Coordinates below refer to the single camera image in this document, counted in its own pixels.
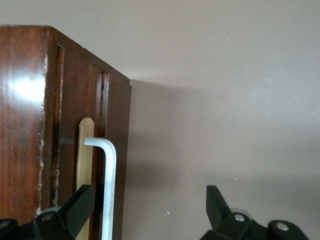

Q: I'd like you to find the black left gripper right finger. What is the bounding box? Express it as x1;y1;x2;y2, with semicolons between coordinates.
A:
199;184;311;240

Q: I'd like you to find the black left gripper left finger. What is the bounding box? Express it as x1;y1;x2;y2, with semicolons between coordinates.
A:
0;184;95;240

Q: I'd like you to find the white drawer handle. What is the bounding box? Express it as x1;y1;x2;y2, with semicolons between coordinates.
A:
84;136;118;240

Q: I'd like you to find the light wooden stick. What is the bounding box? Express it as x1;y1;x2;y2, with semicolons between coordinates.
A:
75;117;95;240

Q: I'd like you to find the dark brown wooden cabinet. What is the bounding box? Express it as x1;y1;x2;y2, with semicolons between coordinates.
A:
0;24;133;240

